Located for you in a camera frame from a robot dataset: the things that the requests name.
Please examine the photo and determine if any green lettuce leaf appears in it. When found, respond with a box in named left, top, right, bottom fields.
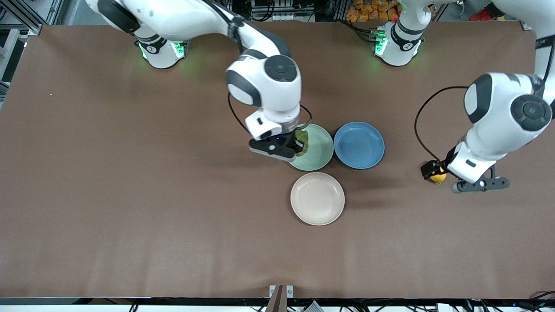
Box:
left=295, top=129, right=310, bottom=157

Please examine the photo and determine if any light green plate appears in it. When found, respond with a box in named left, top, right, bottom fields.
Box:
left=288, top=123, right=334, bottom=171

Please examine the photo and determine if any beige plate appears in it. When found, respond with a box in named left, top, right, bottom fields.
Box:
left=291, top=172, right=346, bottom=226

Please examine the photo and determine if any blue plate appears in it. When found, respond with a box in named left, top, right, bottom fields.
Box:
left=333, top=122, right=385, bottom=169

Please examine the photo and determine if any black electronics unit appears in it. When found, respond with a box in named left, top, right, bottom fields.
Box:
left=251, top=0, right=316, bottom=22

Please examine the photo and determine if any red object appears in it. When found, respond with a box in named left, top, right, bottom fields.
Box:
left=468, top=3, right=506, bottom=21

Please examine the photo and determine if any bag of orange items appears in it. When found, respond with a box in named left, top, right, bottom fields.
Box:
left=346, top=0, right=402, bottom=23

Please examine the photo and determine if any brown slanted bar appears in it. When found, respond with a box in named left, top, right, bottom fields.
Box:
left=265, top=285, right=284, bottom=312

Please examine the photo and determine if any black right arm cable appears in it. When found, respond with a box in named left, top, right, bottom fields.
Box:
left=228, top=93, right=313, bottom=139

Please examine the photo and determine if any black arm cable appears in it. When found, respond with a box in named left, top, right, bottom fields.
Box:
left=228, top=93, right=313, bottom=139
left=414, top=86, right=469, bottom=163

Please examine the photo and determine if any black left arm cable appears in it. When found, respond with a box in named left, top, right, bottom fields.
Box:
left=414, top=86, right=469, bottom=163

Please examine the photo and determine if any silver metal bracket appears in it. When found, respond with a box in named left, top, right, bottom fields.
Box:
left=269, top=285, right=294, bottom=299

